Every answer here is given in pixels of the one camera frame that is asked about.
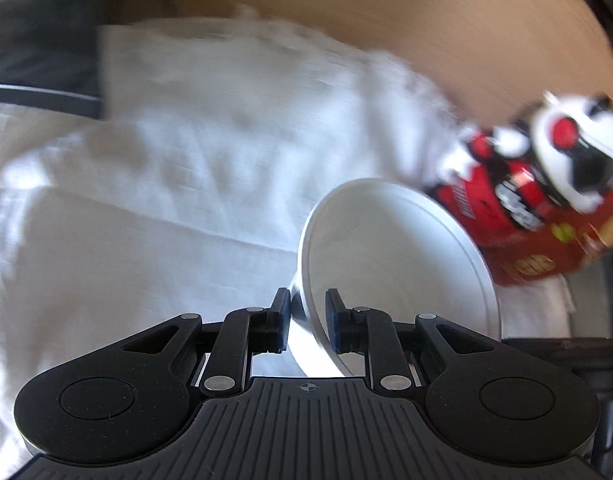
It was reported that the white bowl with orange logo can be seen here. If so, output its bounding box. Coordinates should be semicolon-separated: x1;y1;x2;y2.
289;177;502;379

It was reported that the panda figurine in red suit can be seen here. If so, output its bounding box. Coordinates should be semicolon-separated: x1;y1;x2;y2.
423;91;613;243

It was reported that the red snack bag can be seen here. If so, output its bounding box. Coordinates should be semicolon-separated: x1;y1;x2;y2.
486;205;613;289

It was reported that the white textured tablecloth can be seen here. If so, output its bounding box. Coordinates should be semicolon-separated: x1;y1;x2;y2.
0;5;573;456

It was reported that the white computer case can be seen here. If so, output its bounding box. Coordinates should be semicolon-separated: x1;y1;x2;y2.
561;247;613;343

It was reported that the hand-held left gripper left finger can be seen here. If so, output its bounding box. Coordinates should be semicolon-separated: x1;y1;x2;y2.
122;287;292;402

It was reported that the black monitor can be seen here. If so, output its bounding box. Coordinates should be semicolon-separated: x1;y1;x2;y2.
0;0;112;122

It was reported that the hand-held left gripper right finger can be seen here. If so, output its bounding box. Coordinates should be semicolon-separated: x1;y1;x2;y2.
325;288;492;401

